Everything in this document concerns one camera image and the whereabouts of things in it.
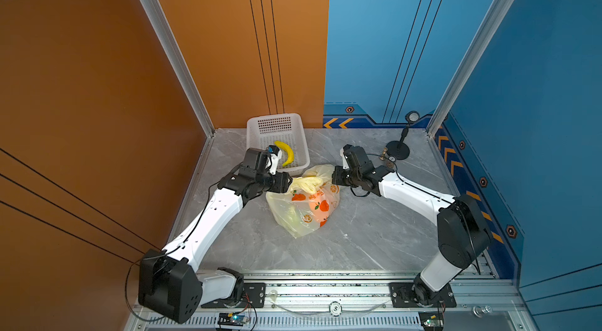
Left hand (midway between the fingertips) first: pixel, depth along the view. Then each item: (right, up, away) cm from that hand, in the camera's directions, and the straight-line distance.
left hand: (286, 175), depth 82 cm
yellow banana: (-2, +10, +27) cm, 29 cm away
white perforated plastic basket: (-4, +19, +35) cm, 40 cm away
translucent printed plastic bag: (+8, -10, +1) cm, 13 cm away
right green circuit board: (+46, -43, -11) cm, 64 cm away
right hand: (+17, -1, +7) cm, 18 cm away
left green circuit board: (-16, -43, -11) cm, 47 cm away
